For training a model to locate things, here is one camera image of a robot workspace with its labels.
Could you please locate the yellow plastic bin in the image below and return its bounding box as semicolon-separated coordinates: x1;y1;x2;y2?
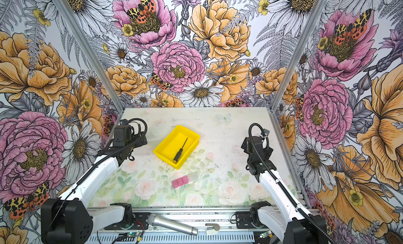
153;125;200;170

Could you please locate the black yellow screwdriver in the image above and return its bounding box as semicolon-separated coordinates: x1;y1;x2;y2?
173;138;188;163

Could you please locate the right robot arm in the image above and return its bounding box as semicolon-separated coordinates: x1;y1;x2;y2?
241;128;333;244

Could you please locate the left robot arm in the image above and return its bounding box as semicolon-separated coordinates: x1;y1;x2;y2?
41;118;148;244

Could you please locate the pink block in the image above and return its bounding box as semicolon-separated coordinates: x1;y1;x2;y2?
172;176;190;189

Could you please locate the right green circuit board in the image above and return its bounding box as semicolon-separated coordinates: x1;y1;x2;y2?
259;230;273;238

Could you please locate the green circuit board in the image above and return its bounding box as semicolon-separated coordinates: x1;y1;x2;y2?
119;232;143;244
259;230;273;238

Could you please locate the white hook clip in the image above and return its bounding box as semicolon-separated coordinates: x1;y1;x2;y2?
205;223;220;236

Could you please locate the left green circuit board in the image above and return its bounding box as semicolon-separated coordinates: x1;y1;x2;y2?
119;232;143;244

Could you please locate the right black cable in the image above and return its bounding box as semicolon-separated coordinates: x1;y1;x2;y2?
248;123;334;244

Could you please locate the black cable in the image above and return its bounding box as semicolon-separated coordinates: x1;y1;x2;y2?
43;117;149;235
248;123;334;244

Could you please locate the left black cable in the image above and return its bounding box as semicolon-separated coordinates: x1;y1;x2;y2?
43;117;149;235

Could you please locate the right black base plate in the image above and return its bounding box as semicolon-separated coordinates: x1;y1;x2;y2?
235;211;258;229

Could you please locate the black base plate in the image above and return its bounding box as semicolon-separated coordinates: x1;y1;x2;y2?
105;213;151;230
235;211;258;229

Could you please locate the aluminium front rail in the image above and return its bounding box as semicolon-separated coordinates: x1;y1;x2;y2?
56;207;328;235

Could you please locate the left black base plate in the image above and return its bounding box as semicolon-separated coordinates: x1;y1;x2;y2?
105;213;151;230

